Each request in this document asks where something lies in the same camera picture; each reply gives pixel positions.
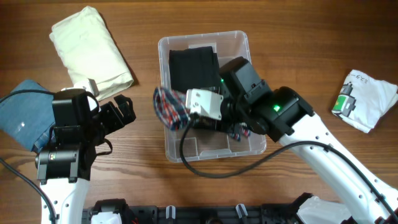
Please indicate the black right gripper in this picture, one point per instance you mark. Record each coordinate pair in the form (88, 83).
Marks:
(224, 125)

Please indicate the black cloth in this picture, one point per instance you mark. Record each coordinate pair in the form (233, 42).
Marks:
(194, 68)

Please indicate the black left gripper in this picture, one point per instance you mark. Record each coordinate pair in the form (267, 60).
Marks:
(117, 120)

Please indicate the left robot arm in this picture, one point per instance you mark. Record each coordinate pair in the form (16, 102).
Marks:
(64, 167)

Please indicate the plaid cloth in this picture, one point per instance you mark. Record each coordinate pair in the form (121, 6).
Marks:
(169, 106)

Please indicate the folded blue denim jeans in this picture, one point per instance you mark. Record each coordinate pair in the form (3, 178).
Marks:
(27, 118)

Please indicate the white printed t-shirt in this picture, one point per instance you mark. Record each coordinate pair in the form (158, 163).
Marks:
(363, 100)

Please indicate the clear plastic storage bin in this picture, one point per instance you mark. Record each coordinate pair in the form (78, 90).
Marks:
(201, 144)

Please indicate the folded cream cloth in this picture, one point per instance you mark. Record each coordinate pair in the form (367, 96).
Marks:
(87, 50)

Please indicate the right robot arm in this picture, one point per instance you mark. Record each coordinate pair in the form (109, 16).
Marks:
(285, 117)

